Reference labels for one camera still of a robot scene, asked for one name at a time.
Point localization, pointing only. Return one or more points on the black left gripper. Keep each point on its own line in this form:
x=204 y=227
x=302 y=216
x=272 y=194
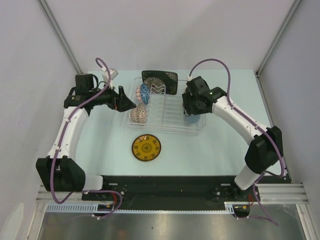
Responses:
x=120 y=101

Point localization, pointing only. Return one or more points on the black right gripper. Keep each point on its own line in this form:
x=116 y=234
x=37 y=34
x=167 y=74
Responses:
x=187 y=98

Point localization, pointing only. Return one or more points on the brown patterned bowl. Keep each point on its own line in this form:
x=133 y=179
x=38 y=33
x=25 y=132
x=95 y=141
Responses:
x=138 y=115

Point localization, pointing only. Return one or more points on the light blue plastic cup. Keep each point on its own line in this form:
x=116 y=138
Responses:
x=192 y=119

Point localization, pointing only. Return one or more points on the blue patterned bowl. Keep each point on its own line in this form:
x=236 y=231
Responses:
x=142 y=94

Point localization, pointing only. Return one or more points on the white wire dish rack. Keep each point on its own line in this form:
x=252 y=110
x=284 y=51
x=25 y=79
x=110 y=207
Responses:
x=165 y=113

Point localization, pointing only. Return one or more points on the black floral square plate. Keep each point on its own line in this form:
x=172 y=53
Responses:
x=160 y=81

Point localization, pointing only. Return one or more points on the yellow round saucer plate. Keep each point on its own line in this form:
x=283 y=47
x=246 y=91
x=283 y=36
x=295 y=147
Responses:
x=146 y=147

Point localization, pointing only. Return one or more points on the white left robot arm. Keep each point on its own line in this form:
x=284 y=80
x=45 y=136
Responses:
x=59 y=170

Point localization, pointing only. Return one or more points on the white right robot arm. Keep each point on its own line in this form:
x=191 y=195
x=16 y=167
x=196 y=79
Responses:
x=265 y=144

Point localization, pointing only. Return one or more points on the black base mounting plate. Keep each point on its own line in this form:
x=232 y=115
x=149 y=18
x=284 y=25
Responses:
x=176 y=191

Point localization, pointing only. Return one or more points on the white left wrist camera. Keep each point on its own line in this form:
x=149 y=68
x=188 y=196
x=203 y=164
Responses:
x=109 y=77

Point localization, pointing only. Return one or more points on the white slotted cable duct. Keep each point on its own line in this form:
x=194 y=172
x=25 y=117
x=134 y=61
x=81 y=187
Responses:
x=104 y=208

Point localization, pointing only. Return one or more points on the aluminium frame rail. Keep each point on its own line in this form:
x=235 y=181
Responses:
x=286 y=193

